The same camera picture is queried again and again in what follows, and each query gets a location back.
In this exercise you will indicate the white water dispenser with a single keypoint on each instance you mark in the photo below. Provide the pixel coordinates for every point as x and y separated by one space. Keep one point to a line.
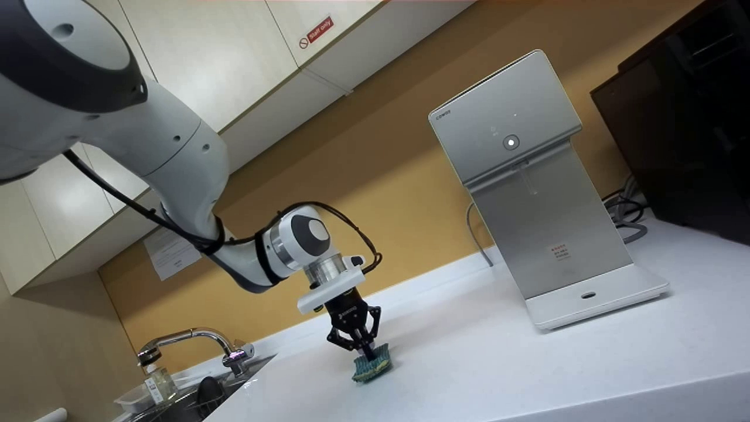
541 212

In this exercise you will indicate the stainless steel sink basin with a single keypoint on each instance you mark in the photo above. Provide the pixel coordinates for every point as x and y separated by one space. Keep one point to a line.
235 374

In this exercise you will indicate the red white cabinet sticker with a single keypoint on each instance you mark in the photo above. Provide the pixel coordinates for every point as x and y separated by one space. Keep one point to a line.
318 32

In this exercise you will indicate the black round sink item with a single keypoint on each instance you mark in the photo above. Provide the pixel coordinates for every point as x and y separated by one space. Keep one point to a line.
210 388

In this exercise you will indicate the teal striped sponge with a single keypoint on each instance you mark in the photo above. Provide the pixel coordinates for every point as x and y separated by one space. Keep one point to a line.
373 367

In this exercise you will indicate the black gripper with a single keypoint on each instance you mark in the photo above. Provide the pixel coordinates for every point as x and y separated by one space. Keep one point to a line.
347 307

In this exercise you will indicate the chrome sink faucet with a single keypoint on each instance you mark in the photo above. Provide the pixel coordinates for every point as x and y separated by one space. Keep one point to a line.
195 339

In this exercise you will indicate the clear glass jar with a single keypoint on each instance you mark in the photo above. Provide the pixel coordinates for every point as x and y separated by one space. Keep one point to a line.
159 386

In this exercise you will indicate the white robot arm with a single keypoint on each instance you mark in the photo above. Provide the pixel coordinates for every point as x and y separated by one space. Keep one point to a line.
86 85

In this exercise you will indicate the black coffee machine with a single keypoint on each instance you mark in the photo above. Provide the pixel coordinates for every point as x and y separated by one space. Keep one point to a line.
687 133

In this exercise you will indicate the white paper wall notice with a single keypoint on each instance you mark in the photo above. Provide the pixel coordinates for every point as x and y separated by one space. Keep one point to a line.
172 253

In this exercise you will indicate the beige wall cabinet door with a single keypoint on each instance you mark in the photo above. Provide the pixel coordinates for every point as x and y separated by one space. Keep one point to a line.
54 218
211 55
344 20

